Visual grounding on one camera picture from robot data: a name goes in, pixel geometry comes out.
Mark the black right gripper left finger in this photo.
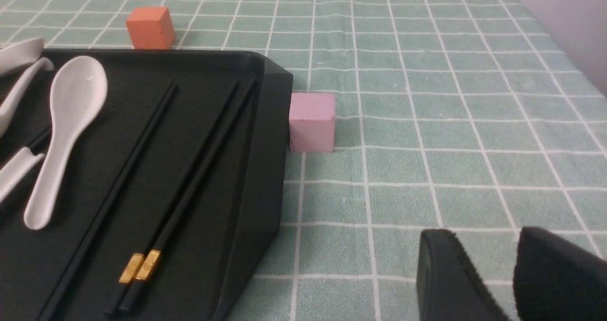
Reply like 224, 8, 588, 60
416, 229, 510, 321

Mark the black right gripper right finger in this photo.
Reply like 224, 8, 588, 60
513, 227, 607, 321

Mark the green checkered tablecloth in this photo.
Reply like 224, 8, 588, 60
1, 0, 606, 321

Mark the pink cube block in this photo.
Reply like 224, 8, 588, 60
289, 92, 336, 153

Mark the black rectangular tray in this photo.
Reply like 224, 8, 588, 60
1, 49, 294, 321

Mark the black chopstick right outer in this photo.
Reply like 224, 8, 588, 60
119, 79, 256, 314

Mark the black chopstick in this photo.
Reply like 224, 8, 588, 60
119, 79, 256, 314
103, 80, 239, 319

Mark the black chopstick right inner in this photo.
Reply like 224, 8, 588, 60
103, 80, 239, 319

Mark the black chopstick lone right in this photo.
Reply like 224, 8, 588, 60
36, 80, 178, 321

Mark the orange cube block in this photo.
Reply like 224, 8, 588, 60
126, 6, 176, 50

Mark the white spoon right diagonal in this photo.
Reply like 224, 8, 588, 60
23, 56, 108, 230

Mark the white spoon bottom centre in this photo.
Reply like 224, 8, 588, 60
0, 147, 45, 202

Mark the white spoon centre hanging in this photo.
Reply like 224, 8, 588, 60
0, 58, 55, 137

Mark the white spoon top horizontal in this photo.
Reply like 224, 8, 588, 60
0, 37, 45, 77

